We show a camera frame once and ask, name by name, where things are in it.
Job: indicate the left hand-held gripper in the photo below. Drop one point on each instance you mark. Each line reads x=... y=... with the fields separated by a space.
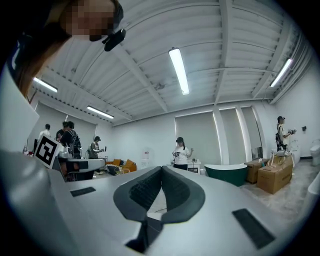
x=47 y=150

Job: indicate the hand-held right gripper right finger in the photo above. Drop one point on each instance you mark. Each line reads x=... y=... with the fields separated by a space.
x=212 y=225

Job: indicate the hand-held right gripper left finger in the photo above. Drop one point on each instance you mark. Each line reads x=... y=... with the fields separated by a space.
x=95 y=220

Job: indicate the orange sofa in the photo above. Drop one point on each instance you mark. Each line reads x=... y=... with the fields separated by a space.
x=125 y=163

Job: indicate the grey roller blind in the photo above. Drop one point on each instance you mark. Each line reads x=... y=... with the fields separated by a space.
x=251 y=130
x=231 y=135
x=82 y=130
x=197 y=130

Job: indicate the white water dispenser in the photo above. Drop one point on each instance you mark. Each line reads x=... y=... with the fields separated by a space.
x=145 y=160

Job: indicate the ceiling tube light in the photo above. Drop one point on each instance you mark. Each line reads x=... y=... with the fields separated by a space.
x=178 y=70
x=281 y=72
x=100 y=112
x=45 y=84

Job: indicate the dark green bathtub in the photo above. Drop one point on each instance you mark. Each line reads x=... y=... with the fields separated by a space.
x=225 y=173

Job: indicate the white nightstand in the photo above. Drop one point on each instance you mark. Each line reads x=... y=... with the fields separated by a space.
x=196 y=166

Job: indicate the open brown cardboard box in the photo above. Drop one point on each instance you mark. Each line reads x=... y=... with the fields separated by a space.
x=253 y=172

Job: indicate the large brown cardboard box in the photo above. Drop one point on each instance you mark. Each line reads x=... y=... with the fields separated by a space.
x=273 y=177

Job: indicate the white toilet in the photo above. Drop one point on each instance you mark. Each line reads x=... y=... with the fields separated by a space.
x=315 y=152

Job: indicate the person's head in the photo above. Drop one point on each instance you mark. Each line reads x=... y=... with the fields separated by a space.
x=87 y=20

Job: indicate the person's dark navy clothing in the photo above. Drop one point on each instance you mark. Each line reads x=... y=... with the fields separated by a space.
x=32 y=30

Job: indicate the black head-worn camera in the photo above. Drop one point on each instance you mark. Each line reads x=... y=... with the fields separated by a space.
x=113 y=40

